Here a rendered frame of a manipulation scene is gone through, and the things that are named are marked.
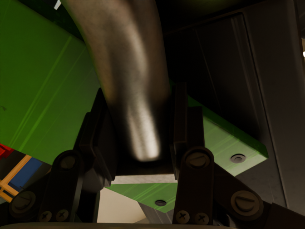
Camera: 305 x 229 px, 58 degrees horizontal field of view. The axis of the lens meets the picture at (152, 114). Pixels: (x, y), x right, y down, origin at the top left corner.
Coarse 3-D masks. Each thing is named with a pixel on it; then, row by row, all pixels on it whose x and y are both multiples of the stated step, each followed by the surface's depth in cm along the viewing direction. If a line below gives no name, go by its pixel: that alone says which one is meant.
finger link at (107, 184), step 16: (96, 96) 13; (96, 112) 13; (80, 128) 13; (96, 128) 12; (112, 128) 14; (80, 144) 11; (96, 144) 11; (112, 144) 13; (96, 160) 12; (112, 160) 13; (48, 176) 11; (96, 176) 12; (112, 176) 13; (32, 192) 11; (96, 192) 12; (16, 208) 10; (32, 208) 10
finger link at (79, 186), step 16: (64, 160) 11; (80, 160) 11; (64, 176) 11; (80, 176) 11; (48, 192) 10; (64, 192) 10; (80, 192) 10; (48, 208) 10; (64, 208) 10; (80, 208) 12; (96, 208) 12
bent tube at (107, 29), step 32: (64, 0) 9; (96, 0) 8; (128, 0) 9; (96, 32) 9; (128, 32) 9; (160, 32) 10; (96, 64) 10; (128, 64) 10; (160, 64) 11; (128, 96) 11; (160, 96) 11; (128, 128) 12; (160, 128) 12; (128, 160) 14; (160, 160) 14
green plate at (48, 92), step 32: (0, 0) 12; (32, 0) 13; (0, 32) 13; (32, 32) 13; (64, 32) 13; (0, 64) 15; (32, 64) 15; (64, 64) 14; (0, 96) 16; (32, 96) 16; (64, 96) 16; (0, 128) 19; (32, 128) 18; (64, 128) 18; (224, 128) 17; (224, 160) 19; (256, 160) 19; (128, 192) 23; (160, 192) 23
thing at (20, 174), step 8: (0, 144) 489; (0, 152) 481; (8, 152) 496; (24, 160) 489; (32, 160) 506; (16, 168) 476; (24, 168) 490; (32, 168) 498; (8, 176) 462; (16, 176) 475; (24, 176) 483; (0, 184) 450; (8, 184) 473; (16, 184) 468; (24, 184) 514; (0, 192) 477; (8, 192) 492; (16, 192) 461; (8, 200) 487
